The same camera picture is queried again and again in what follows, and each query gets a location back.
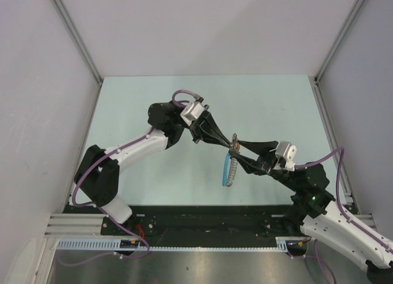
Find purple cable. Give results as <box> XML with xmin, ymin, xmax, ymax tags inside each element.
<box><xmin>69</xmin><ymin>89</ymin><xmax>205</xmax><ymax>209</ymax></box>
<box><xmin>291</xmin><ymin>147</ymin><xmax>393</xmax><ymax>254</ymax></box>

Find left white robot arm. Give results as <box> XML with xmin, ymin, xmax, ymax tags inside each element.
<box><xmin>71</xmin><ymin>101</ymin><xmax>231</xmax><ymax>235</ymax></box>

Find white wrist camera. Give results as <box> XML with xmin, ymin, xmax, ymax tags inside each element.
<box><xmin>180</xmin><ymin>101</ymin><xmax>205</xmax><ymax>126</ymax></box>
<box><xmin>274</xmin><ymin>141</ymin><xmax>297</xmax><ymax>171</ymax></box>

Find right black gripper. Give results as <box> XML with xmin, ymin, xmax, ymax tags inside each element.
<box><xmin>229</xmin><ymin>140</ymin><xmax>301</xmax><ymax>192</ymax></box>

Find left aluminium frame post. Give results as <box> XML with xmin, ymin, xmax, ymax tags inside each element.
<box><xmin>45</xmin><ymin>0</ymin><xmax>104</xmax><ymax>84</ymax></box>

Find right aluminium frame post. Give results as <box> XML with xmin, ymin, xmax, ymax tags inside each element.
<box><xmin>314</xmin><ymin>0</ymin><xmax>372</xmax><ymax>82</ymax></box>

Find aluminium frame post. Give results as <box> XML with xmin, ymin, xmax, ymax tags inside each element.
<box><xmin>45</xmin><ymin>0</ymin><xmax>104</xmax><ymax>84</ymax></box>
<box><xmin>314</xmin><ymin>0</ymin><xmax>372</xmax><ymax>82</ymax></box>

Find white slotted cable duct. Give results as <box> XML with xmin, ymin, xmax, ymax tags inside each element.
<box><xmin>56</xmin><ymin>237</ymin><xmax>311</xmax><ymax>253</ymax></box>

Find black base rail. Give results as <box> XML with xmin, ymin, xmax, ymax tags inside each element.
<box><xmin>63</xmin><ymin>205</ymin><xmax>311</xmax><ymax>248</ymax></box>

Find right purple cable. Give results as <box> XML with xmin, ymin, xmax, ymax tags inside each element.
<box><xmin>291</xmin><ymin>147</ymin><xmax>393</xmax><ymax>254</ymax></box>

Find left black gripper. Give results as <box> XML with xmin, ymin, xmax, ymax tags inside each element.
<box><xmin>173</xmin><ymin>105</ymin><xmax>231</xmax><ymax>148</ymax></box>

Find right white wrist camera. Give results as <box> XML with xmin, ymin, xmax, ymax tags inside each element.
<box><xmin>274</xmin><ymin>141</ymin><xmax>297</xmax><ymax>171</ymax></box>

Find blue key cover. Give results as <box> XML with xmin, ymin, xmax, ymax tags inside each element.
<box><xmin>222</xmin><ymin>152</ymin><xmax>232</xmax><ymax>187</ymax></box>

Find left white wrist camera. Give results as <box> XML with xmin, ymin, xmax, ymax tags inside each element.
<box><xmin>180</xmin><ymin>101</ymin><xmax>205</xmax><ymax>126</ymax></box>

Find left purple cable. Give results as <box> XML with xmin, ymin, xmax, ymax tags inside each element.
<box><xmin>69</xmin><ymin>89</ymin><xmax>205</xmax><ymax>209</ymax></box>

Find yellow red keys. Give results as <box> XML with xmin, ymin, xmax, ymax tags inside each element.
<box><xmin>230</xmin><ymin>144</ymin><xmax>240</xmax><ymax>152</ymax></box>

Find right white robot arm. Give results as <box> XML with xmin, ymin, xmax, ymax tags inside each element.
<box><xmin>230</xmin><ymin>140</ymin><xmax>392</xmax><ymax>283</ymax></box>

